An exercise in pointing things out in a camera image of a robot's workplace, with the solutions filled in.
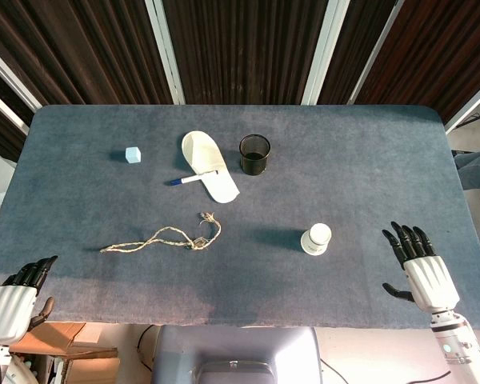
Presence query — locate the cardboard box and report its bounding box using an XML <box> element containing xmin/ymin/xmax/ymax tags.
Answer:
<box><xmin>8</xmin><ymin>321</ymin><xmax>121</xmax><ymax>384</ymax></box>

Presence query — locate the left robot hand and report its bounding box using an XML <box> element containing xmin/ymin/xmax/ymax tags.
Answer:
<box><xmin>0</xmin><ymin>255</ymin><xmax>59</xmax><ymax>346</ymax></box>

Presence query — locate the robot torso base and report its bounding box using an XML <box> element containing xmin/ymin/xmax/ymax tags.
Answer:
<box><xmin>150</xmin><ymin>324</ymin><xmax>324</xmax><ymax>384</ymax></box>

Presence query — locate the blue table cloth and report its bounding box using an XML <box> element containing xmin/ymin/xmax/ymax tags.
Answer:
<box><xmin>0</xmin><ymin>104</ymin><xmax>480</xmax><ymax>330</ymax></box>

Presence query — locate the white paper cup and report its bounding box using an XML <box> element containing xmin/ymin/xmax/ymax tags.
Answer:
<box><xmin>300</xmin><ymin>222</ymin><xmax>333</xmax><ymax>257</ymax></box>

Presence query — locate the dark slatted curtain panel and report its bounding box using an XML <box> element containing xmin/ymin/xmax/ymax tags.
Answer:
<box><xmin>0</xmin><ymin>0</ymin><xmax>480</xmax><ymax>163</ymax></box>

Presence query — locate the white slipper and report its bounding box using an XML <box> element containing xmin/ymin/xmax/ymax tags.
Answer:
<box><xmin>181</xmin><ymin>130</ymin><xmax>241</xmax><ymax>205</ymax></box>

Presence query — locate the black mesh pen holder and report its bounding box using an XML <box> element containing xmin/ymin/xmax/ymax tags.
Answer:
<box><xmin>238</xmin><ymin>134</ymin><xmax>272</xmax><ymax>176</ymax></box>

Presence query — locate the white partition frame post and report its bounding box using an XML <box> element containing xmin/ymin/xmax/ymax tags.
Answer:
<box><xmin>346</xmin><ymin>0</ymin><xmax>406</xmax><ymax>106</ymax></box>
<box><xmin>0</xmin><ymin>39</ymin><xmax>44</xmax><ymax>135</ymax></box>
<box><xmin>144</xmin><ymin>0</ymin><xmax>186</xmax><ymax>106</ymax></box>
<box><xmin>301</xmin><ymin>0</ymin><xmax>351</xmax><ymax>106</ymax></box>
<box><xmin>443</xmin><ymin>75</ymin><xmax>480</xmax><ymax>135</ymax></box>

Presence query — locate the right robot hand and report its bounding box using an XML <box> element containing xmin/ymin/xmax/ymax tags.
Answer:
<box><xmin>381</xmin><ymin>221</ymin><xmax>461</xmax><ymax>314</ymax></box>

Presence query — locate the blue capped whiteboard marker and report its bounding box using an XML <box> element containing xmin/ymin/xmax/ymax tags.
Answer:
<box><xmin>169</xmin><ymin>170</ymin><xmax>219</xmax><ymax>186</ymax></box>

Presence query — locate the braided beige rope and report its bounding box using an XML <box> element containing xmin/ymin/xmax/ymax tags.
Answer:
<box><xmin>99</xmin><ymin>211</ymin><xmax>222</xmax><ymax>254</ymax></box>

